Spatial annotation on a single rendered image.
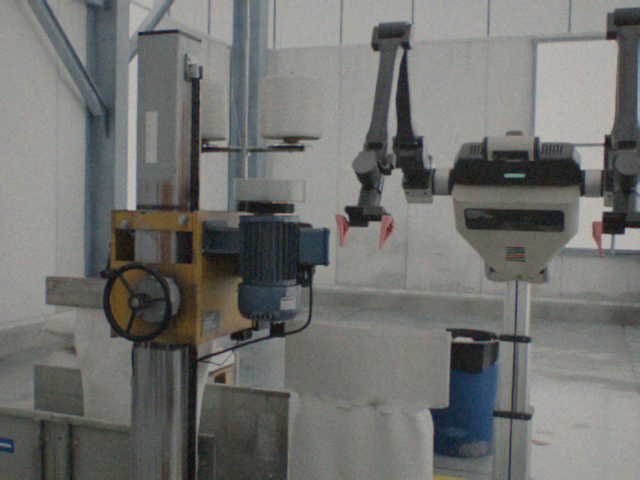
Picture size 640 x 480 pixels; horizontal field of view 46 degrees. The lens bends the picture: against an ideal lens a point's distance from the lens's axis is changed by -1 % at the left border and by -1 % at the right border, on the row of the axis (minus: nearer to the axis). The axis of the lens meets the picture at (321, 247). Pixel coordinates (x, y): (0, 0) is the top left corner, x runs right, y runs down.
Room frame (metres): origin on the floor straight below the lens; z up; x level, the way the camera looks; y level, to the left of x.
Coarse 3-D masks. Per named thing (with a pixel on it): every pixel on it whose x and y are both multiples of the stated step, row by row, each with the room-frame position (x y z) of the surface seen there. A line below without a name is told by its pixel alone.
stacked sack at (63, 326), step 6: (54, 318) 4.88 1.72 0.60; (60, 318) 4.85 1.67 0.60; (66, 318) 4.83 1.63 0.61; (72, 318) 4.84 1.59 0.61; (48, 324) 4.84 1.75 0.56; (54, 324) 4.82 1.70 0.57; (60, 324) 4.80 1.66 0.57; (66, 324) 4.79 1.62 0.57; (72, 324) 4.77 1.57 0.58; (48, 330) 4.80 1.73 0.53; (54, 330) 4.78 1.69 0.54; (60, 330) 4.77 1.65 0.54; (66, 330) 4.76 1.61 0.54; (72, 330) 4.74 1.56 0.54; (60, 336) 4.81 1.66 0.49; (66, 336) 4.78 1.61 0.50; (72, 336) 4.76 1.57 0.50
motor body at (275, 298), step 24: (240, 216) 1.80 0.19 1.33; (264, 216) 1.75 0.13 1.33; (288, 216) 1.77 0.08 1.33; (240, 240) 1.79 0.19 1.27; (264, 240) 1.76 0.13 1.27; (288, 240) 1.78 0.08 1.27; (240, 264) 1.79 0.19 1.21; (264, 264) 1.76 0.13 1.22; (288, 264) 1.78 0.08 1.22; (240, 288) 1.79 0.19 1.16; (264, 288) 1.75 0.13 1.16; (288, 288) 1.77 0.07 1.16; (240, 312) 1.79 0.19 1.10; (264, 312) 1.75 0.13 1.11; (288, 312) 1.77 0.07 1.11
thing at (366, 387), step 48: (288, 336) 2.17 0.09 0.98; (336, 336) 2.06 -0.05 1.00; (384, 336) 2.02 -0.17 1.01; (432, 336) 2.01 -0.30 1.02; (288, 384) 2.17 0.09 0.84; (336, 384) 2.06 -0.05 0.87; (384, 384) 2.02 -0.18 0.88; (432, 384) 2.01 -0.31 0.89; (336, 432) 2.03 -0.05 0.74; (384, 432) 1.98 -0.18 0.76; (432, 432) 2.05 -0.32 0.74
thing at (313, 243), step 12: (300, 228) 1.79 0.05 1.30; (312, 228) 1.79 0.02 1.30; (324, 228) 1.81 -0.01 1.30; (300, 240) 1.78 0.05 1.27; (312, 240) 1.79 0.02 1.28; (324, 240) 1.79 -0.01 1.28; (300, 252) 1.78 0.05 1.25; (312, 252) 1.79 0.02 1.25; (324, 252) 1.79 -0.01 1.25; (312, 264) 1.79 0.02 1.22; (324, 264) 1.79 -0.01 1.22
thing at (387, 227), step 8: (368, 208) 1.85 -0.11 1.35; (376, 208) 1.85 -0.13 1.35; (368, 216) 1.85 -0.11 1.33; (376, 216) 1.85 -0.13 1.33; (384, 216) 1.83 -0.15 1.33; (384, 224) 1.82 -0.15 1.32; (392, 224) 1.86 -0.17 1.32; (384, 232) 1.83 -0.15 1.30; (392, 232) 1.87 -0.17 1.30; (384, 240) 1.84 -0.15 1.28
